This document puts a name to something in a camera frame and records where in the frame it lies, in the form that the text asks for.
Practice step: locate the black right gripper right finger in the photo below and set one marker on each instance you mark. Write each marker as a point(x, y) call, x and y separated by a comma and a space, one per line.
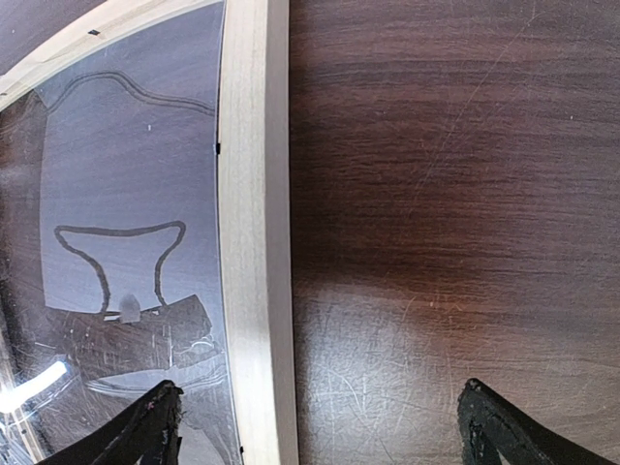
point(494, 431)

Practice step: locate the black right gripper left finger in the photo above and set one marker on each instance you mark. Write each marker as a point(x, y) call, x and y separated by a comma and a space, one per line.
point(146, 432)

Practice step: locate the light wooden picture frame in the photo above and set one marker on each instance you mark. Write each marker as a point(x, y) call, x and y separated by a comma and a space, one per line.
point(41, 38)

